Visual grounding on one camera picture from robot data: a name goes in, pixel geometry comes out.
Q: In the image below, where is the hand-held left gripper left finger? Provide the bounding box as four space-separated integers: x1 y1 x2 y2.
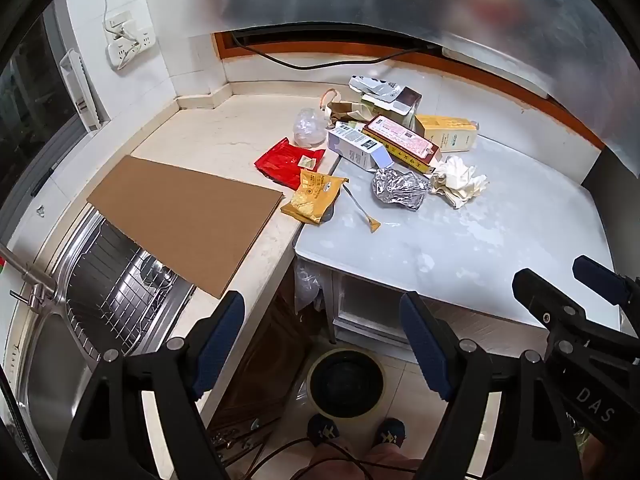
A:
57 290 246 480

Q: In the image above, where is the yellow snack packet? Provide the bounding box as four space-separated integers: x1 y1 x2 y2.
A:
280 170 349 225

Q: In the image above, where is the plastic bag under counter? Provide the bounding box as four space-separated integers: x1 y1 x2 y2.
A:
295 260 326 311

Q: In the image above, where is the dark window with grey frame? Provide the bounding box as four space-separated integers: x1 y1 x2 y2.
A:
0 10 111 261

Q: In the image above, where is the person's right leg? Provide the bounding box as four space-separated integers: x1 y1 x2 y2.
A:
361 446 426 480

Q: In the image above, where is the stainless steel sink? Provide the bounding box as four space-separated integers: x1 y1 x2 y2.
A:
0 205 196 480

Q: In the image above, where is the brown cardboard sheet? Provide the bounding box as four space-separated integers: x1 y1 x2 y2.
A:
87 156 285 298

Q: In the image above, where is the orange wooden frame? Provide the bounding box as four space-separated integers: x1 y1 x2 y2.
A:
214 31 608 151

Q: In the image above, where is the white cabinet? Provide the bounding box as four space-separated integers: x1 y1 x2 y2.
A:
330 267 547 352

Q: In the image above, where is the brown and white box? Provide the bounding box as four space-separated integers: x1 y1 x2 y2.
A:
361 86 423 128

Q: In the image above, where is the round cream trash bin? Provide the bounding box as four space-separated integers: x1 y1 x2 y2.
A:
306 347 386 418

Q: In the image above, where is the silver packet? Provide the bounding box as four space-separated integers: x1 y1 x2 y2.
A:
348 75 406 102

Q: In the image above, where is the white ribbed plastic bar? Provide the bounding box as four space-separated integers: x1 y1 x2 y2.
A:
60 50 108 133

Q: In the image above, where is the steel faucet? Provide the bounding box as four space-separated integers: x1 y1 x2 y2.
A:
0 245 58 311

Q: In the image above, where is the red and pink box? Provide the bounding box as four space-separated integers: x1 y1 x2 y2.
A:
362 115 443 173

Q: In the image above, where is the yellow box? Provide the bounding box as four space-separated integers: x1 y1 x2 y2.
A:
415 115 480 153

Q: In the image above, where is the white wall socket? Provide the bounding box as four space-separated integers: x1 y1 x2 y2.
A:
106 10 134 32

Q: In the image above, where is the brown wooden cabinet door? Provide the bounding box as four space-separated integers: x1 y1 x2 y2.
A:
207 285 331 456

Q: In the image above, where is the brown paper bag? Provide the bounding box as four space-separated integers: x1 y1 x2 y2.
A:
327 101 373 128

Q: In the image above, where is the person's left leg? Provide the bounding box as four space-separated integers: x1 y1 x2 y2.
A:
305 446 362 480

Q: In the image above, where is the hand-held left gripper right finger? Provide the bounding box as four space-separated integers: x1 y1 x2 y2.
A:
399 291 583 480

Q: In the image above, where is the clear plastic bag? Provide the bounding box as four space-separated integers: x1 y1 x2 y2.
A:
292 107 328 148

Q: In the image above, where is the white power strip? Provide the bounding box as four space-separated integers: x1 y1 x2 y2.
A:
104 29 156 71

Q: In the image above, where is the white tissue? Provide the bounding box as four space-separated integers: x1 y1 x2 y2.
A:
430 156 488 209

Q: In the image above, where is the large grey appliance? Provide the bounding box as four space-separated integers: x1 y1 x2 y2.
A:
190 0 640 176

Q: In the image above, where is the white and blue carton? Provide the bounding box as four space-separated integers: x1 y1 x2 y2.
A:
327 121 396 170

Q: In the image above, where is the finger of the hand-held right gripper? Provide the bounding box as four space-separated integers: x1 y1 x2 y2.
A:
572 256 640 336
512 268 621 341

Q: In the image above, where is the black floor cable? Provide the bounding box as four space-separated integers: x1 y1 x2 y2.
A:
235 437 376 480

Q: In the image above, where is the red packet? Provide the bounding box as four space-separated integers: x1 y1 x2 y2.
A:
255 137 326 191

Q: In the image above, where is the silver foil wrapper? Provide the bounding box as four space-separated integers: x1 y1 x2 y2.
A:
371 167 432 211

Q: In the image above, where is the person's leg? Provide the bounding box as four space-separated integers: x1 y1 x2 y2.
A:
305 446 362 480
361 446 426 480

